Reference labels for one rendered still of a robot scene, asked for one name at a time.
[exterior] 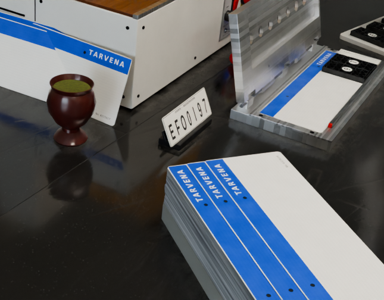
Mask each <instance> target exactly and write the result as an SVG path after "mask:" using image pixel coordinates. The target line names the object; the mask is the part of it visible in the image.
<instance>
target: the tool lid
mask: <svg viewBox="0 0 384 300"><path fill-rule="evenodd" d="M294 6H295V7H294ZM286 10H287V13H286ZM277 16H278V21H277ZM268 25H269V26H268ZM229 26H230V38H231V46H232V58H233V71H234V78H235V91H236V102H240V103H246V101H247V100H249V99H248V95H249V94H250V93H257V92H258V91H259V90H260V89H262V91H261V92H260V93H263V92H264V91H265V90H266V89H267V88H269V87H270V86H271V85H272V84H273V83H274V82H275V79H274V77H275V76H277V75H278V74H279V73H280V72H281V71H282V70H283V69H284V64H290V63H291V62H292V61H293V60H296V61H295V62H294V63H297V62H298V61H299V60H300V59H301V58H302V57H304V56H305V55H306V54H307V51H306V49H307V48H309V47H310V46H311V45H312V44H313V43H314V39H319V38H320V37H321V22H320V0H303V1H302V0H250V1H249V2H247V3H246V4H244V5H242V6H241V7H239V8H237V9H236V10H234V11H232V12H231V13H229ZM259 28H260V34H259V33H258V31H259Z"/></svg>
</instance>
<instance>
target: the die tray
mask: <svg viewBox="0 0 384 300"><path fill-rule="evenodd" d="M382 18H384V16H383V17H380V18H377V19H375V20H373V21H370V22H368V23H365V24H363V25H360V26H358V27H355V28H353V29H351V30H348V31H346V32H343V33H341V35H340V39H342V40H344V41H347V42H349V43H352V44H354V45H357V46H360V47H362V48H365V49H368V50H370V51H373V52H375V53H378V54H380V55H383V56H384V48H381V47H379V46H376V45H374V44H372V43H369V42H366V41H364V40H361V39H359V38H356V37H353V36H351V35H350V33H351V31H352V30H354V29H357V28H359V27H363V28H366V25H368V24H370V23H372V22H374V21H376V22H379V23H381V21H382Z"/></svg>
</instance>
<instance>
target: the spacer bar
mask: <svg viewBox="0 0 384 300"><path fill-rule="evenodd" d="M337 53H338V54H342V55H346V56H349V57H353V58H356V59H359V60H363V61H367V62H370V63H373V64H377V66H378V65H379V64H380V63H381V60H377V59H375V58H371V57H367V56H364V55H360V54H356V53H354V52H350V51H346V50H343V49H341V50H339V51H338V52H337Z"/></svg>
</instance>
